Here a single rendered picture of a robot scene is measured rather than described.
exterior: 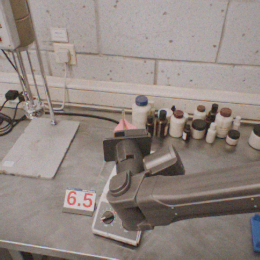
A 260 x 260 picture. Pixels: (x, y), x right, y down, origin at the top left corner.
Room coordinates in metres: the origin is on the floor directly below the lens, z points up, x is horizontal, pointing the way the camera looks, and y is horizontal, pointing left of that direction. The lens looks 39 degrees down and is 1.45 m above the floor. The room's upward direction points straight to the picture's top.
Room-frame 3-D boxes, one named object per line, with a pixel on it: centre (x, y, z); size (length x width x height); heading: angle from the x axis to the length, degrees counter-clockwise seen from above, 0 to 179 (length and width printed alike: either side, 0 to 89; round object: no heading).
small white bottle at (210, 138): (0.78, -0.30, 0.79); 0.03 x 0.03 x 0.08
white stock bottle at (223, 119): (0.82, -0.35, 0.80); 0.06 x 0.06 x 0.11
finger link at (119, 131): (0.48, 0.00, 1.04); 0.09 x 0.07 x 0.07; 7
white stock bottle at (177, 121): (0.82, -0.18, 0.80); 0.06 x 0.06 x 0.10
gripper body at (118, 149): (0.41, 0.00, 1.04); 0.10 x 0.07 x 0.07; 96
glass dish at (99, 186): (0.56, 0.10, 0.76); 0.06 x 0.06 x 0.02
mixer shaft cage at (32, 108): (0.76, 0.32, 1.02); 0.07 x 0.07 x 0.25
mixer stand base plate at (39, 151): (0.75, 0.32, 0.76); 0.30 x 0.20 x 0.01; 171
